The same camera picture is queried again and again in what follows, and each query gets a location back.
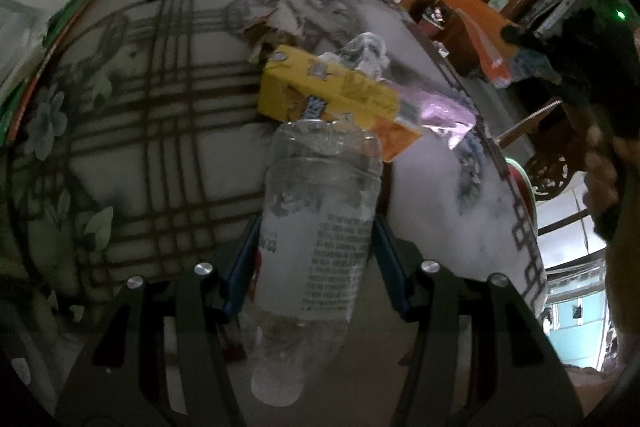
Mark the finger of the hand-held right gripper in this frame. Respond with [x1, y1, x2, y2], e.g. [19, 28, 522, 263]
[500, 26, 566, 58]
[512, 74, 568, 108]

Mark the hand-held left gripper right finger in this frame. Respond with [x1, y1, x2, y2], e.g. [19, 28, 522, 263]
[372, 214, 586, 427]

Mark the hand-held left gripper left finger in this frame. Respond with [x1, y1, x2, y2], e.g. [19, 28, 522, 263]
[55, 214, 264, 427]

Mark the clear plastic bottle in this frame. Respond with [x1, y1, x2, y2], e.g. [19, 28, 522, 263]
[250, 119, 385, 408]

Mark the red bin with green rim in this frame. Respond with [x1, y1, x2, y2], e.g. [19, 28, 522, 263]
[502, 157, 539, 238]

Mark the person's right hand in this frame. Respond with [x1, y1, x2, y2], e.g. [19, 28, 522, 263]
[582, 122, 629, 239]

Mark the dark carved wooden chair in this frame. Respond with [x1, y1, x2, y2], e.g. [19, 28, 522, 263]
[497, 99, 592, 200]

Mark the pink foil wrapper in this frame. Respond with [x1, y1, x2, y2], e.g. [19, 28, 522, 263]
[385, 79, 478, 150]

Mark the brown cardboard box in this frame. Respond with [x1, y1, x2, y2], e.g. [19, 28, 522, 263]
[400, 0, 442, 26]

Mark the clear plastic bag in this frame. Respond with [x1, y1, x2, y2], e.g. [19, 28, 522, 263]
[317, 32, 391, 82]

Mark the yellow carton box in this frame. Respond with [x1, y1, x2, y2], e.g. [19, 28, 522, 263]
[257, 45, 426, 164]

